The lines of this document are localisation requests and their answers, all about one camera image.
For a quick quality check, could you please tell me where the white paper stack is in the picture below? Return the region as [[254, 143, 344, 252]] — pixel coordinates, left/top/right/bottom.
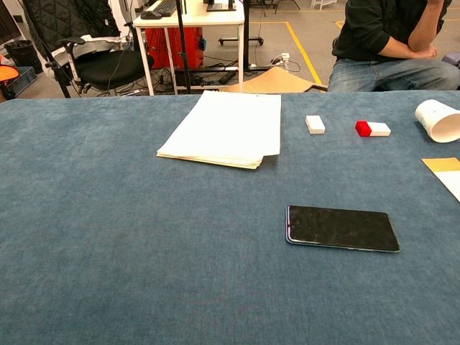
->
[[156, 90, 282, 170]]

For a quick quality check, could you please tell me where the small white block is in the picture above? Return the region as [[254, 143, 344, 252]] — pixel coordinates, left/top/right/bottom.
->
[[305, 115, 326, 135]]

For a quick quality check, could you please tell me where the brown cardboard sheet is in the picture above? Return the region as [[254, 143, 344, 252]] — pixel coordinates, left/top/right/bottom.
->
[[218, 67, 328, 93]]

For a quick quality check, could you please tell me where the black tripod stand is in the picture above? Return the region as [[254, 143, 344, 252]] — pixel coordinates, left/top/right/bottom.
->
[[34, 0, 73, 98], [175, 0, 192, 94]]

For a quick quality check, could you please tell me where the blue fabric table cover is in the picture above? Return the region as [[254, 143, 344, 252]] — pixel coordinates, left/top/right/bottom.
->
[[0, 89, 460, 345]]

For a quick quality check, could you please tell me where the black rolling stand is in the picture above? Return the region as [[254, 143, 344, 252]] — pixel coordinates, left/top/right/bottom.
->
[[218, 0, 265, 47]]

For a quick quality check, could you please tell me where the red cabinet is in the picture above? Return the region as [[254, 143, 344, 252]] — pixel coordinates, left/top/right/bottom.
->
[[144, 27, 204, 70]]

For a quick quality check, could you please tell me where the red and white block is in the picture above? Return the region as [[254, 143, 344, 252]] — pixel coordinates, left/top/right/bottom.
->
[[355, 120, 392, 138]]

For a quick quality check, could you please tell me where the white desk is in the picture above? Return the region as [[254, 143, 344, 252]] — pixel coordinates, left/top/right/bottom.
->
[[132, 0, 246, 96]]

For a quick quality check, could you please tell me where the black office chair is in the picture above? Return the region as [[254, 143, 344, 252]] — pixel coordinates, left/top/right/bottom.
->
[[53, 34, 155, 96]]

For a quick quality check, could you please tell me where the black monitor stand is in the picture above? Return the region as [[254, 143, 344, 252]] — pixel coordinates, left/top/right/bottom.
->
[[206, 0, 238, 12]]

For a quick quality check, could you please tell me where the black keyboard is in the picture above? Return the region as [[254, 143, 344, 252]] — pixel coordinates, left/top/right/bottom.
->
[[150, 0, 177, 17]]

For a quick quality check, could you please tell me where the seated person in jeans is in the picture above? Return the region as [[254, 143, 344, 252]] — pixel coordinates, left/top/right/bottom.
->
[[326, 0, 460, 93]]

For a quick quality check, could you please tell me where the white paper cup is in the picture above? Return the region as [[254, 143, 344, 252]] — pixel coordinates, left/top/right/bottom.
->
[[415, 98, 460, 144]]

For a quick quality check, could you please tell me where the tan and white card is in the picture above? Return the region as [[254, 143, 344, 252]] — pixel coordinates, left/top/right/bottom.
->
[[421, 157, 460, 203]]

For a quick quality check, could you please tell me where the blue plastic crate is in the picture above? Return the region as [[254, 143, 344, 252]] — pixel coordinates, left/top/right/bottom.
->
[[6, 66, 39, 96]]

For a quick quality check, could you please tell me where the black quilted jacket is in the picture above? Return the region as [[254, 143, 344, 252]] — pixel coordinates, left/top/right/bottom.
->
[[21, 0, 121, 69]]

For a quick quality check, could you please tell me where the black waste bin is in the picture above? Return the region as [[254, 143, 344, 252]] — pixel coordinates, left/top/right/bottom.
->
[[4, 40, 43, 75]]

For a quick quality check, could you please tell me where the orange object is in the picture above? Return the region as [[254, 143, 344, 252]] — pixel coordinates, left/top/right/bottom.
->
[[0, 53, 21, 86]]

